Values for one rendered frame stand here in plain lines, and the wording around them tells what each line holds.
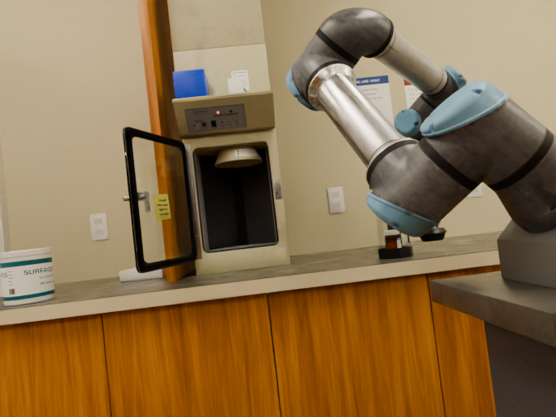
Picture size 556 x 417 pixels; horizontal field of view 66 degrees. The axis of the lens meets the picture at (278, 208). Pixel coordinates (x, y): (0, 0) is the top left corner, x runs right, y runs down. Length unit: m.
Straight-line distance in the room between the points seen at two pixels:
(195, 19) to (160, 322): 1.01
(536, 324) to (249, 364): 0.81
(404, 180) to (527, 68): 1.71
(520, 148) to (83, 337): 1.11
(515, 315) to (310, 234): 1.34
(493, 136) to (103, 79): 1.73
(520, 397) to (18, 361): 1.17
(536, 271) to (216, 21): 1.27
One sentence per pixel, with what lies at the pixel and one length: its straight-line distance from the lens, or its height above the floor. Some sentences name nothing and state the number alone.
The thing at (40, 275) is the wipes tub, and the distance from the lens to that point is 1.39.
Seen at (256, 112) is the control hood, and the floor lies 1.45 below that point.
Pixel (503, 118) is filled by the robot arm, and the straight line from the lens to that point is 0.69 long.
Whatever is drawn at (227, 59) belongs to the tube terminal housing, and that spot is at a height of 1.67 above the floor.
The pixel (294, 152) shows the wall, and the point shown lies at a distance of 1.92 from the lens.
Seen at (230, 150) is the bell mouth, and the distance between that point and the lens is 1.51.
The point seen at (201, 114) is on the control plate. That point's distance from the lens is 1.43.
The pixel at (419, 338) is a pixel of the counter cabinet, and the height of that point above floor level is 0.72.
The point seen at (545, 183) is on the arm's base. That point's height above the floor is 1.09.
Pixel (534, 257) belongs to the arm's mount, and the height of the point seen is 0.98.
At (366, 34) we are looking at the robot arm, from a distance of 1.00.
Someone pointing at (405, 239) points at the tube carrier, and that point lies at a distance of 1.32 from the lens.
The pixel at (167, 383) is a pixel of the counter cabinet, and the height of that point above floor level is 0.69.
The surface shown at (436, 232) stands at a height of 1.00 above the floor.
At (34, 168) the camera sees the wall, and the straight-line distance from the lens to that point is 2.13.
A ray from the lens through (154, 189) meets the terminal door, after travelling 1.29.
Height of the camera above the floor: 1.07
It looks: 2 degrees up
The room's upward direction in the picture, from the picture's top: 7 degrees counter-clockwise
